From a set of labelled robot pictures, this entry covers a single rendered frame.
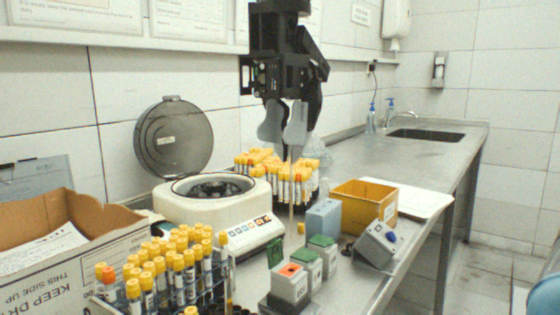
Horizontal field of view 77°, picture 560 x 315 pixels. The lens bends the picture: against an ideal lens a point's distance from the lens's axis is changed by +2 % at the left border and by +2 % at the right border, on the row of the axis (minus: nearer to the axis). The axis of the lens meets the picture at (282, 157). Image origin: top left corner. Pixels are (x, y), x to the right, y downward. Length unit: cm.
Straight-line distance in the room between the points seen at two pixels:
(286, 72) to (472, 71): 248
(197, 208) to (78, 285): 26
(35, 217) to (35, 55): 33
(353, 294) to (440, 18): 244
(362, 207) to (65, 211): 65
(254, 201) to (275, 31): 45
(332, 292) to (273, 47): 44
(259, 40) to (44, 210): 58
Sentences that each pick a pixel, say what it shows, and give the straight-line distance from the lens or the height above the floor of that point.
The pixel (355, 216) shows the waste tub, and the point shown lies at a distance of 86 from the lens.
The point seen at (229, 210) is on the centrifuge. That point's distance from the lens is 76.
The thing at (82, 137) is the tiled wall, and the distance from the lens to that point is 95.
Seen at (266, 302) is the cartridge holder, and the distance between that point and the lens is 63.
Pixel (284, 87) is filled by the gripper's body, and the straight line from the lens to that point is 43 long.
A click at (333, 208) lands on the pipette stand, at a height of 97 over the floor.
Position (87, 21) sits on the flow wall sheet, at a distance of 96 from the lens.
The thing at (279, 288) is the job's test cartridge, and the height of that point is 93.
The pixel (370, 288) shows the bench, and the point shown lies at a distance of 70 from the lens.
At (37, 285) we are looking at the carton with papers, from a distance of 58.
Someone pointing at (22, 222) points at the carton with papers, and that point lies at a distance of 86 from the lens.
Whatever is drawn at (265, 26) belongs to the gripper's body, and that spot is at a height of 131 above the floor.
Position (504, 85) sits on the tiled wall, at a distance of 284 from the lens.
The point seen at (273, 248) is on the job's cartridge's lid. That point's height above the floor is 98.
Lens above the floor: 126
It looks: 14 degrees down
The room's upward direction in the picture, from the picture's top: straight up
